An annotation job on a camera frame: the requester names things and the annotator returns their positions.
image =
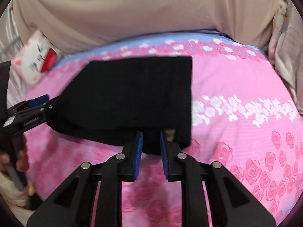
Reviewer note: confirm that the beige headboard cloth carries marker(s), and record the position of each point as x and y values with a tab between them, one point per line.
142	9

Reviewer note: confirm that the cartoon face pillow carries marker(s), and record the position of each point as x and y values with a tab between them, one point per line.
30	59

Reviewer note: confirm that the white satin sheet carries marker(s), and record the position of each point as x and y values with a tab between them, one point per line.
9	40

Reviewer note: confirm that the pink floral bedsheet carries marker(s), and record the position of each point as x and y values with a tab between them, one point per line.
236	80

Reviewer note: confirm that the person's left hand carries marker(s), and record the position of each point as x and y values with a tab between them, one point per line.
22	162

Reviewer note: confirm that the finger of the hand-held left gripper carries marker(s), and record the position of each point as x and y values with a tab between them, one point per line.
35	119
37	100

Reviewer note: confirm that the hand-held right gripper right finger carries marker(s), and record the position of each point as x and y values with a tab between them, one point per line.
164	156

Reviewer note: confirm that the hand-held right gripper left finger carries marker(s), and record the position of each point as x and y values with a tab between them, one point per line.
138	156

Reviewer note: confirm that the black pants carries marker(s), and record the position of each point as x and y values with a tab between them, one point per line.
130	94

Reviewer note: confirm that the person's left forearm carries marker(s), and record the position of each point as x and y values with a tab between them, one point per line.
11	194

